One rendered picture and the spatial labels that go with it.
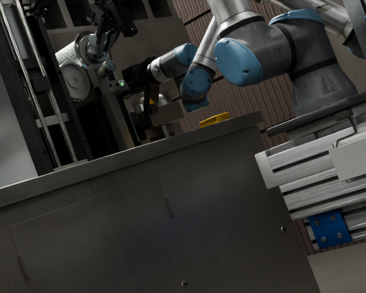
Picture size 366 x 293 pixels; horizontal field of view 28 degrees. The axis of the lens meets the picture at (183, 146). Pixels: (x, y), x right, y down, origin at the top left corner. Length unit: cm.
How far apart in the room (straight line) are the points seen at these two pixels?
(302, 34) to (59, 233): 72
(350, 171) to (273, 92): 337
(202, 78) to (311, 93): 42
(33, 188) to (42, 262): 17
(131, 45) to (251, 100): 212
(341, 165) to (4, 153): 105
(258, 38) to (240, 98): 339
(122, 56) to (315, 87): 136
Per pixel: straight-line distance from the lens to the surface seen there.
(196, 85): 198
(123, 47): 292
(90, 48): 230
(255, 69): 160
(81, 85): 226
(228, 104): 508
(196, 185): 206
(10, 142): 214
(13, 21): 206
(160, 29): 311
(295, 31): 167
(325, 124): 166
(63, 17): 279
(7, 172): 218
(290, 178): 173
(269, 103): 489
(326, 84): 167
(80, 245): 174
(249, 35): 162
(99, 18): 225
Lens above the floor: 78
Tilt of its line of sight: 2 degrees up
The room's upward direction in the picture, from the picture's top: 21 degrees counter-clockwise
